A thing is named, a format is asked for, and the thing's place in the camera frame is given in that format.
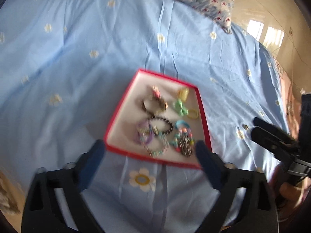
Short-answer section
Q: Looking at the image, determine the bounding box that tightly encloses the dark metal chain bracelet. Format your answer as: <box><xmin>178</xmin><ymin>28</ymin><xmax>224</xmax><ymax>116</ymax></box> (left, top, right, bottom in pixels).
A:
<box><xmin>178</xmin><ymin>133</ymin><xmax>195</xmax><ymax>158</ymax></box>

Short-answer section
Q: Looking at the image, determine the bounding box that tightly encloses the turquoise ring bangle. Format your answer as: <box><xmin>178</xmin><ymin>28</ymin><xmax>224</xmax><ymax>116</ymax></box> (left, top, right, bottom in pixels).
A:
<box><xmin>175</xmin><ymin>120</ymin><xmax>191</xmax><ymax>133</ymax></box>

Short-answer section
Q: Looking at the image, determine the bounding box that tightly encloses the yellow claw hair clip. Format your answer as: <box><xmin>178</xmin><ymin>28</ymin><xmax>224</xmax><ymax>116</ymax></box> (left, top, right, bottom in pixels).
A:
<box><xmin>178</xmin><ymin>87</ymin><xmax>190</xmax><ymax>103</ymax></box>

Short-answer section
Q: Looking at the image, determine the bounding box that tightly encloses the black bead bracelet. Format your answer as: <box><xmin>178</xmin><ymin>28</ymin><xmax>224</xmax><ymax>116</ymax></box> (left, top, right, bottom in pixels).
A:
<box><xmin>148</xmin><ymin>115</ymin><xmax>174</xmax><ymax>135</ymax></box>

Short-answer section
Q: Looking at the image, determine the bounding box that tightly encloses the pink cartoon hair clip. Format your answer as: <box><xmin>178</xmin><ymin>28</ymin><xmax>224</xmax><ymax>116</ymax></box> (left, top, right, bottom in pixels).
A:
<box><xmin>152</xmin><ymin>85</ymin><xmax>162</xmax><ymax>100</ymax></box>

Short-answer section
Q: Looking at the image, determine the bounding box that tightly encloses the pastel bead bracelet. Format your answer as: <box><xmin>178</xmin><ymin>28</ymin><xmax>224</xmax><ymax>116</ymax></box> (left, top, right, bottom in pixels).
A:
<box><xmin>144</xmin><ymin>135</ymin><xmax>170</xmax><ymax>158</ymax></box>

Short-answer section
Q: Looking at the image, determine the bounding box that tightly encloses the purple hair tie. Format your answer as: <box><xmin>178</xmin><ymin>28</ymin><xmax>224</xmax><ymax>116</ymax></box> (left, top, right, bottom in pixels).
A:
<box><xmin>134</xmin><ymin>121</ymin><xmax>154</xmax><ymax>145</ymax></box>

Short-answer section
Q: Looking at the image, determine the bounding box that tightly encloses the right hand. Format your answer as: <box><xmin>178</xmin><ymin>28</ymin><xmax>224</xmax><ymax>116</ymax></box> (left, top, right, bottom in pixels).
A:
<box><xmin>278</xmin><ymin>177</ymin><xmax>310</xmax><ymax>222</ymax></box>

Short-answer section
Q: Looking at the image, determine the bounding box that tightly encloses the pink blanket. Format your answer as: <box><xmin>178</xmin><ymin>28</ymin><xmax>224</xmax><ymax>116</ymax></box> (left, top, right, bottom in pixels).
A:
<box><xmin>274</xmin><ymin>58</ymin><xmax>301</xmax><ymax>139</ymax></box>

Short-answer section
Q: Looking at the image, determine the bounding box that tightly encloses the red shallow box tray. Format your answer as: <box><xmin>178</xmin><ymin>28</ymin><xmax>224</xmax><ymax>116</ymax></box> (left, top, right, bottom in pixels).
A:
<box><xmin>104</xmin><ymin>70</ymin><xmax>211</xmax><ymax>169</ymax></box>

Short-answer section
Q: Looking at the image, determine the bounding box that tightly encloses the blue flowered bed sheet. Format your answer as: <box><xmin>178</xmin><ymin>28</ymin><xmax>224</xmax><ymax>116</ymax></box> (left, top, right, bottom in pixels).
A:
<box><xmin>0</xmin><ymin>0</ymin><xmax>292</xmax><ymax>233</ymax></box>

